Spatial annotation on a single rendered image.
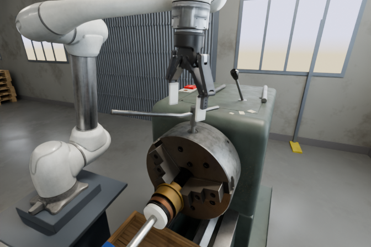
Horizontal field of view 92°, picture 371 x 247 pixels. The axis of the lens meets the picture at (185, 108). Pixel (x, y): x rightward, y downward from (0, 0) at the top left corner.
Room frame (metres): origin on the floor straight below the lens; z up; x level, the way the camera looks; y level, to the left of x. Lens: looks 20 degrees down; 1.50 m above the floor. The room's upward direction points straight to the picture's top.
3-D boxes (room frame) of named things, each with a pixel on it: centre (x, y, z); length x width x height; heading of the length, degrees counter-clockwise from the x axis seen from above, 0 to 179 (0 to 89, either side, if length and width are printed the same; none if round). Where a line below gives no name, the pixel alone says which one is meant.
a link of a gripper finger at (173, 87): (0.54, 0.04, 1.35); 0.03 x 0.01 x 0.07; 124
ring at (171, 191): (0.38, 0.05, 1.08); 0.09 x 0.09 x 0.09; 62
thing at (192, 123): (0.50, -0.02, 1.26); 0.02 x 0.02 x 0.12
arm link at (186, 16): (0.48, -0.01, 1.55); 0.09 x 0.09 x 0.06
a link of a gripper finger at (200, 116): (0.42, -0.04, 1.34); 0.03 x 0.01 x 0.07; 124
